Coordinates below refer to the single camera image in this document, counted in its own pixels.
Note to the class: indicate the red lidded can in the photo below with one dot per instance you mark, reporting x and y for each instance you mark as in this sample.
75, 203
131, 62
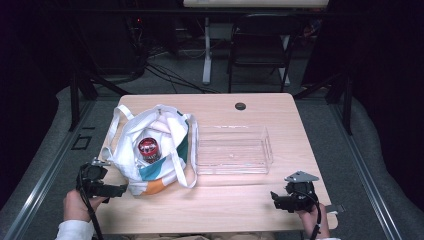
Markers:
149, 149

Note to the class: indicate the person's right hand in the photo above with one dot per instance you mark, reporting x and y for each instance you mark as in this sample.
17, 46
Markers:
313, 221

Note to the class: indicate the person's left hand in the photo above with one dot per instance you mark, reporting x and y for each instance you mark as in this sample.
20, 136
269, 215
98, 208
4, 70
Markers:
76, 206

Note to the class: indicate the white desk with legs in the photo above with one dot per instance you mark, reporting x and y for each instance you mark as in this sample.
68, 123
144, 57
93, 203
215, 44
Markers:
253, 2

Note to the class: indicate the dark round table grommet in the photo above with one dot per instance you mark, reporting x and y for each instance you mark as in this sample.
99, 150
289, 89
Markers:
240, 106

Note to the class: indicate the aluminium floor rail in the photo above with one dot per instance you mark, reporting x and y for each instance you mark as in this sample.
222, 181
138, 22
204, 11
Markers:
43, 173
363, 166

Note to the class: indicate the black folding chair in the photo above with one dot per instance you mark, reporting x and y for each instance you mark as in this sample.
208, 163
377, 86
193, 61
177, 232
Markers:
258, 43

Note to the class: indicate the clear plastic tray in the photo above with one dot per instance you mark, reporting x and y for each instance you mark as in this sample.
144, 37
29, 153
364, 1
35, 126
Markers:
233, 153

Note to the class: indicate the grey metal table bracket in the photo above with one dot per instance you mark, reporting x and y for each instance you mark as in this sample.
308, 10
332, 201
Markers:
335, 208

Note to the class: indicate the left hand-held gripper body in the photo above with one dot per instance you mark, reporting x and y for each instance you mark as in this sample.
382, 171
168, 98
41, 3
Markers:
91, 175

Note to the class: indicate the white tote bag colour patches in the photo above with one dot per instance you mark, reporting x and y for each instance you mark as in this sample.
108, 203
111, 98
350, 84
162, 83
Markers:
126, 133

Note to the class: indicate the black metal stand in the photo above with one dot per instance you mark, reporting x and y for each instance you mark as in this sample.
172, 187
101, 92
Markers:
346, 100
75, 100

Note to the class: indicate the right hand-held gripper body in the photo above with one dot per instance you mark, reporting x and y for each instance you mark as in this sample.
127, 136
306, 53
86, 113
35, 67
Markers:
301, 190

